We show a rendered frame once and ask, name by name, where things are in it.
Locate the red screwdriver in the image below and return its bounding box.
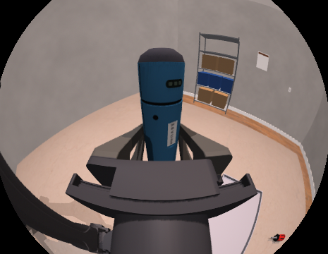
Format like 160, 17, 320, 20
271, 234, 285, 241

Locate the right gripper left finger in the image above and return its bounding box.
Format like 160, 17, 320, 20
91, 123, 145, 161

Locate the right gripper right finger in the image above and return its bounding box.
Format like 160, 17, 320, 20
178, 123, 233, 175

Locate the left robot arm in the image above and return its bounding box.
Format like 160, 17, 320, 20
0, 153, 113, 254

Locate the dark blue electric screwdriver barrel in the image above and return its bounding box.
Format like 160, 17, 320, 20
138, 48, 185, 161

